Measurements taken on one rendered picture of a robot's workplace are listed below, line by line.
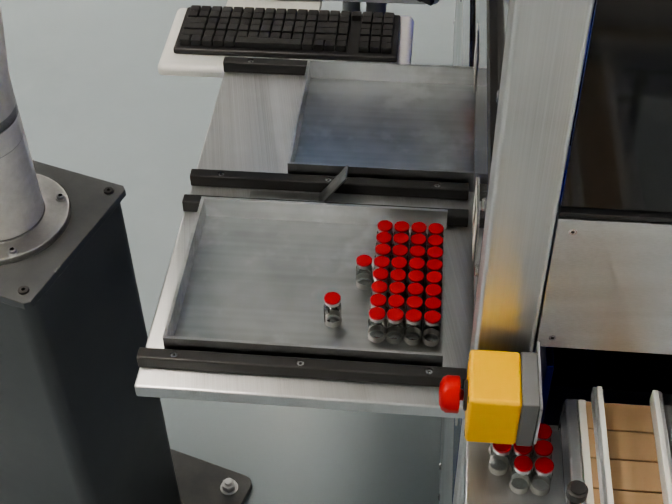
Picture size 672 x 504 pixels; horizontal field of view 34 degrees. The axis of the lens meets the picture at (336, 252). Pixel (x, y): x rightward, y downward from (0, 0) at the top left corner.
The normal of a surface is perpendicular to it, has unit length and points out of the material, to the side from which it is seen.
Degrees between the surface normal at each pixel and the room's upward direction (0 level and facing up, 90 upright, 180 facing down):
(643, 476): 0
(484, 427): 90
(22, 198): 90
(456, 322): 0
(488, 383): 0
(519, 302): 90
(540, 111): 90
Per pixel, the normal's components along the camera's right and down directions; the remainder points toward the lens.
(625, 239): -0.10, 0.70
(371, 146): -0.01, -0.71
